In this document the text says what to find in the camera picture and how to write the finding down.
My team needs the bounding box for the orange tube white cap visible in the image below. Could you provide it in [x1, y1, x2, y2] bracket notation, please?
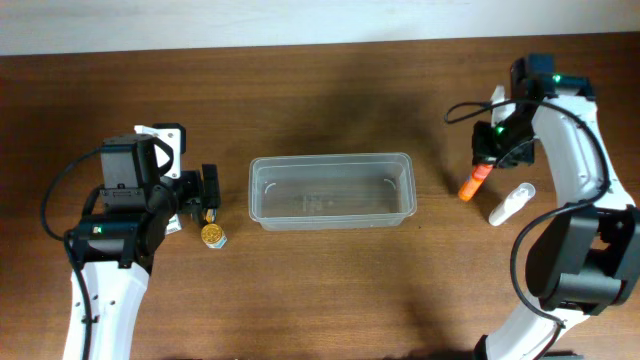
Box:
[458, 164, 493, 202]

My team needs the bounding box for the clear plastic container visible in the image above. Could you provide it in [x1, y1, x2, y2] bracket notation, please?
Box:
[248, 152, 417, 231]

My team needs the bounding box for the white Panadol box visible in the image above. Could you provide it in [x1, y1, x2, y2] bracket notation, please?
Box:
[165, 215, 182, 235]

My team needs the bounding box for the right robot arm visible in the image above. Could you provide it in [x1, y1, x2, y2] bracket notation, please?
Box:
[472, 54, 639, 359]

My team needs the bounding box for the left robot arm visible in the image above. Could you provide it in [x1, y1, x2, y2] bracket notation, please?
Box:
[63, 134, 220, 359]

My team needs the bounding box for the small jar gold lid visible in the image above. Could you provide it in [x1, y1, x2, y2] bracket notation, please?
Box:
[201, 223, 227, 249]

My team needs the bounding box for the dark bottle white cap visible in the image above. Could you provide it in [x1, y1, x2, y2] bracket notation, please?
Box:
[203, 208, 217, 224]

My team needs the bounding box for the white spray bottle clear cap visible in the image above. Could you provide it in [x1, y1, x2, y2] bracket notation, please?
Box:
[488, 183, 536, 227]

